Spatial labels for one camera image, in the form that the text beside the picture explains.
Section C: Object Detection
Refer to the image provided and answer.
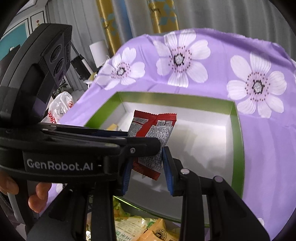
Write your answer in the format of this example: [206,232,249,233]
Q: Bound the red grey snack packet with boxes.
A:
[127,109,178,181]

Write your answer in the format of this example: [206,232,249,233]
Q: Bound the orange yellow snack packet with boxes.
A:
[135,218,180,241]

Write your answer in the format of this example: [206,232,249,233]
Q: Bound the person's left hand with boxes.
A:
[0,171,53,214]

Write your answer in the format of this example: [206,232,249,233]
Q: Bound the gold foil snack packet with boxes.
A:
[106,123,118,131]

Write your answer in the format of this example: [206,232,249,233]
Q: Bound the green cardboard box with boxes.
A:
[85,92,245,222]

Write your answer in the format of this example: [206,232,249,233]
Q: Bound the white plastic bag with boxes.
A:
[42,91,74,123]

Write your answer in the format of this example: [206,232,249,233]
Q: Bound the green white snack packet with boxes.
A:
[113,197,156,240]

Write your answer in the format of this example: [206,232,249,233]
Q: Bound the potted plant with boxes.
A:
[52,83,68,99]

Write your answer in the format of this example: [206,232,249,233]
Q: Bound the black floor lamp stand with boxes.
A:
[71,42,93,81]

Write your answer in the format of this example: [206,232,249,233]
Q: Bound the purple floral tablecloth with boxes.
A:
[60,29,295,238]

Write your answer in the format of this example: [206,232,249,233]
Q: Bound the white cylinder bin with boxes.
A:
[89,40,109,68]

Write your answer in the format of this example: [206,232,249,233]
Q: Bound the yellow blue curtain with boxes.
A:
[96,0,179,55]

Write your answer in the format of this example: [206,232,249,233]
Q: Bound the grey curtain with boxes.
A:
[45,0,296,91]

